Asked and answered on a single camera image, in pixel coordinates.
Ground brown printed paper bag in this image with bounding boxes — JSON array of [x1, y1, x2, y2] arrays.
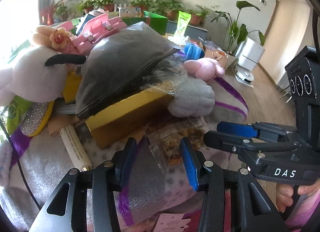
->
[[203, 39, 228, 68]]

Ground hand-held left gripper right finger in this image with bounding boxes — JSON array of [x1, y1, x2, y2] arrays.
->
[[179, 137, 287, 232]]

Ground pink plastic toy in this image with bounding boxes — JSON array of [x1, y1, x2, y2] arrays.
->
[[64, 14, 128, 54]]

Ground row of potted plants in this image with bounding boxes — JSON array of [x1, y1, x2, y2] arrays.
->
[[51, 0, 213, 26]]

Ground white plush toy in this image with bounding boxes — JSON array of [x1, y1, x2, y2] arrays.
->
[[0, 45, 87, 107]]

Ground pink patterned card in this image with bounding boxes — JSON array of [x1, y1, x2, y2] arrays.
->
[[156, 213, 192, 232]]

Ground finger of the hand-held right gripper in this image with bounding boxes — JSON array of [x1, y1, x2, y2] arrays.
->
[[217, 121, 297, 142], [203, 130, 252, 156]]

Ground white tissue pack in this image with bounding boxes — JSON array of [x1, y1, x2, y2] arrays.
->
[[167, 35, 192, 46]]

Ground white robot vacuum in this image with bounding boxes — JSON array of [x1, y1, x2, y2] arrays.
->
[[231, 67, 255, 88]]

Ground glitter yellow disc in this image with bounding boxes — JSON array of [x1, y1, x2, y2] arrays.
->
[[20, 100, 55, 137]]

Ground green packet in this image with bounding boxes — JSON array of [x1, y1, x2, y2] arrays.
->
[[5, 95, 34, 132]]

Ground gold box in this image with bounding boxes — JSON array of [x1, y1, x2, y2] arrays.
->
[[84, 87, 175, 150]]

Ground white tube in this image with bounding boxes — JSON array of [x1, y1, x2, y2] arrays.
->
[[59, 124, 93, 171]]

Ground red decoration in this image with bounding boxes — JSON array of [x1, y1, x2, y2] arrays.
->
[[40, 7, 54, 25]]

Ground person's pink clothing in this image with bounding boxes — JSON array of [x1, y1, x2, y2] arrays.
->
[[285, 192, 320, 232]]

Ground green box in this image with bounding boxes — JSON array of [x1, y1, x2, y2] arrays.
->
[[122, 10, 168, 36]]

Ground grey zip pouch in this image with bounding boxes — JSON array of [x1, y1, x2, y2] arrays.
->
[[75, 22, 180, 120]]

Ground pink plush toy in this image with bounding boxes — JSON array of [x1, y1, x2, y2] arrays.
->
[[184, 58, 225, 82]]

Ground yellow box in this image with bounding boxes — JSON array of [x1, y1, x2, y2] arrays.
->
[[62, 72, 83, 105]]

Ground grey television cabinet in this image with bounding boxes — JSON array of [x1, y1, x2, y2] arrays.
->
[[166, 20, 208, 40]]

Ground peach plush toy with flower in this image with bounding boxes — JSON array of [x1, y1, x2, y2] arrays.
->
[[32, 25, 75, 52]]

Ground green snack bag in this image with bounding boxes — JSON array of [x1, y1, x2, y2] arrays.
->
[[174, 11, 192, 41]]

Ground blue plush item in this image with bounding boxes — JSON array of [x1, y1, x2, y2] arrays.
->
[[184, 43, 207, 60]]

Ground large leafy floor plant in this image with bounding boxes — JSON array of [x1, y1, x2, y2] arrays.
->
[[211, 0, 265, 70]]

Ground black cable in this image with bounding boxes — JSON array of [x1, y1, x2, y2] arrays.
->
[[0, 114, 42, 210]]

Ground grey plush cloud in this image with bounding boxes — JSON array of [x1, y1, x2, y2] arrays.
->
[[167, 80, 216, 118]]

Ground person's right hand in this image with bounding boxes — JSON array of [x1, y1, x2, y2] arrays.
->
[[276, 183, 320, 213]]

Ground clear plastic wrap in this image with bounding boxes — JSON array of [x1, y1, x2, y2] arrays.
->
[[142, 54, 193, 97]]

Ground clear plastic snack bag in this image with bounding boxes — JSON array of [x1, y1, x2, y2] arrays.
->
[[144, 117, 210, 172]]

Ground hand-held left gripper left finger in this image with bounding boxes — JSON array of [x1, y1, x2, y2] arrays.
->
[[29, 137, 137, 232]]

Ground white vacuum dock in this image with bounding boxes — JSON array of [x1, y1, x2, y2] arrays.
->
[[234, 37, 265, 68]]

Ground colourful printed box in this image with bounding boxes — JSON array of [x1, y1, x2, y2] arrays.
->
[[119, 7, 143, 17]]

